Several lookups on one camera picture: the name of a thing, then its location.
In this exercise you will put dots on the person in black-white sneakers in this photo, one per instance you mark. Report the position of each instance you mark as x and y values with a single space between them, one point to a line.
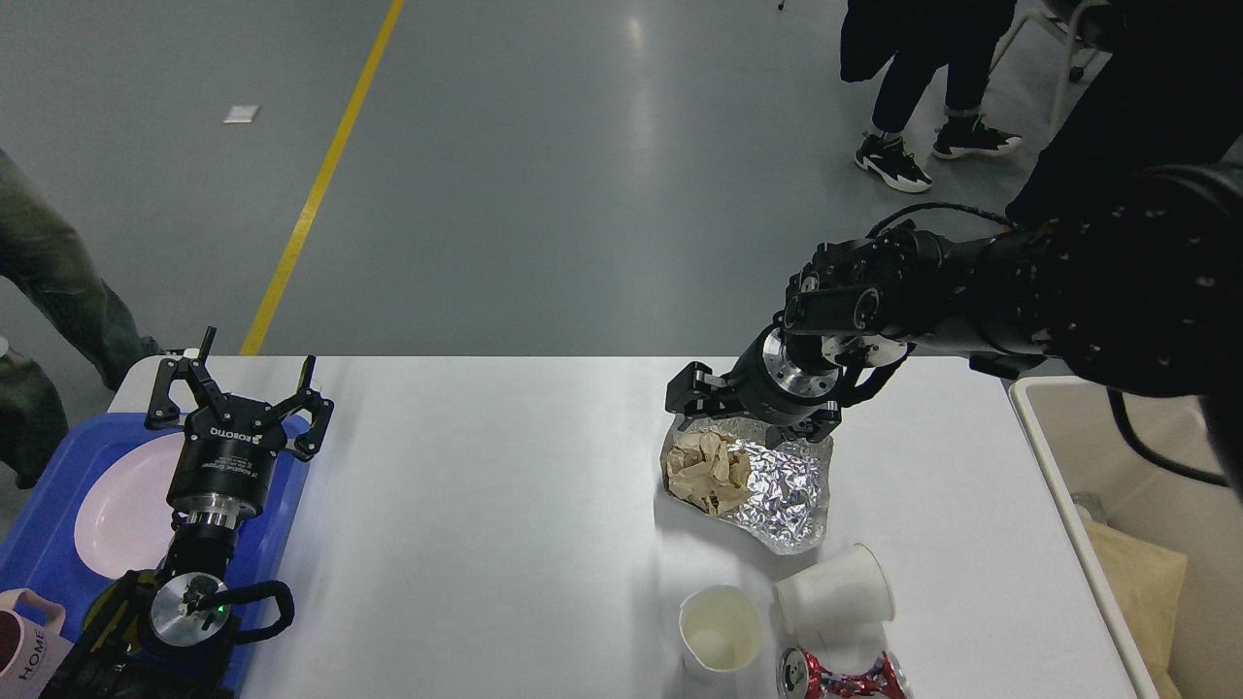
910 41

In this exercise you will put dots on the person in tan boots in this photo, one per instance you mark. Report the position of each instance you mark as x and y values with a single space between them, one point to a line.
1171 94

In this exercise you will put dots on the beige plastic bin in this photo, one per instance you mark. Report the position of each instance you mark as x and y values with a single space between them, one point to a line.
1070 428

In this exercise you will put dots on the white frame chair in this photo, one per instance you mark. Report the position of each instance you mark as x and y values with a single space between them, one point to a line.
1066 22

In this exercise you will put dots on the clear plastic bottle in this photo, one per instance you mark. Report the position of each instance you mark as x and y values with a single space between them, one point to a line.
1088 507

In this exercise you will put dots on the lying white paper cup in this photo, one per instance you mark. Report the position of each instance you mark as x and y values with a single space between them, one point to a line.
849 589

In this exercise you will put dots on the pink plate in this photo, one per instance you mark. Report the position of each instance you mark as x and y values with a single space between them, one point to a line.
124 522

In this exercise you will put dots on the upright white paper cup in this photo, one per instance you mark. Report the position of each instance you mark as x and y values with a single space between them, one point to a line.
720 631

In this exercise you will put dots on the crumpled aluminium foil sheet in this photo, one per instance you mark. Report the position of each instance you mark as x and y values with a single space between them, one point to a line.
787 511

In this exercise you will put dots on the pink ribbed mug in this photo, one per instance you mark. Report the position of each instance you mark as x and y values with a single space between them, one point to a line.
32 647

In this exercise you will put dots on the crushed red soda can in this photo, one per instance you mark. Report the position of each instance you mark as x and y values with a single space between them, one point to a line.
800 674

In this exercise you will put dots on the person in green trousers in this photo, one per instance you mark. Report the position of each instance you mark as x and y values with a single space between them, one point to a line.
44 257

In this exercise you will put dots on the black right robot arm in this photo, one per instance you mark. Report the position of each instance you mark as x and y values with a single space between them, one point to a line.
1140 294

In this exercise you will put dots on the blue plastic tray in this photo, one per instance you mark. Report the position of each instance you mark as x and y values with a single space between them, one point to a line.
39 553

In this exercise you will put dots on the brown paper bag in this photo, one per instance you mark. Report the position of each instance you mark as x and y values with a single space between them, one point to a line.
1147 582

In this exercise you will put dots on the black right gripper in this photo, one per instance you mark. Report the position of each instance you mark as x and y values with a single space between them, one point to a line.
783 382

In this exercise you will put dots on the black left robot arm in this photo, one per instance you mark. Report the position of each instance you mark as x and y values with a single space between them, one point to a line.
169 632

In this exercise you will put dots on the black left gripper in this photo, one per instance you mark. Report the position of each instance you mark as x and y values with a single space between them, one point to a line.
225 466

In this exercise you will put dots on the crumpled brown paper upper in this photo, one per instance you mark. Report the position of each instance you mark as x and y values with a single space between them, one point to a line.
708 470

